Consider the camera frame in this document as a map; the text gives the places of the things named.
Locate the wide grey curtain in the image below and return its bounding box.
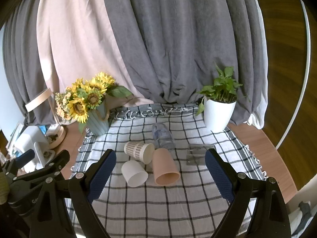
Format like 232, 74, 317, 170
100, 0, 269, 129

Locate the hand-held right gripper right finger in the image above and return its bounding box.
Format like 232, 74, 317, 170
205, 148, 291, 238

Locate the beige flower bouquet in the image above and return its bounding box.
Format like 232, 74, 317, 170
54, 92, 75, 121

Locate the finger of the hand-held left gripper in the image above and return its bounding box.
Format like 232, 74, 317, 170
4, 149, 35, 173
15, 150, 71, 186

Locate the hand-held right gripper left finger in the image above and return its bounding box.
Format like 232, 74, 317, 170
30, 149, 117, 238

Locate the clear plastic box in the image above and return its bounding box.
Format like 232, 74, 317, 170
186, 144, 215, 166

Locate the checked tablecloth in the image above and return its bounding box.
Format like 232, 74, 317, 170
68, 103, 268, 238

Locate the round wooden tray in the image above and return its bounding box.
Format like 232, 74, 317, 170
46, 124, 67, 150

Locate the green plant in white pot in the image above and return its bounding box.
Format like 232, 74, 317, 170
194, 63, 250, 132

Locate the white appliance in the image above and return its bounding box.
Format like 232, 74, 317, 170
13, 125, 56, 165

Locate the stack of books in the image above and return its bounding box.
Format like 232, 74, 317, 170
6, 121, 25, 152

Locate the narrow grey curtain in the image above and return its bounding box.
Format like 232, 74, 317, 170
2, 0, 55, 126

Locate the pink curtain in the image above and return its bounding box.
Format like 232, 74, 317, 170
37, 0, 161, 119

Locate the patterned paper cup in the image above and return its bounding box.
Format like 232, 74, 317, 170
124, 141, 155, 164

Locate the white cup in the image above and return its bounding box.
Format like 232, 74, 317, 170
121, 160, 148, 187

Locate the pink cup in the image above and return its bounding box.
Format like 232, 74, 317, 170
152, 148, 181, 185

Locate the grey cloth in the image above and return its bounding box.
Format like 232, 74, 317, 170
291, 201, 312, 236

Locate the sunflower bouquet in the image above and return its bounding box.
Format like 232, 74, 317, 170
66, 72, 133, 133

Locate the ribbed blue-green vase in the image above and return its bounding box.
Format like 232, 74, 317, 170
85, 98, 111, 137

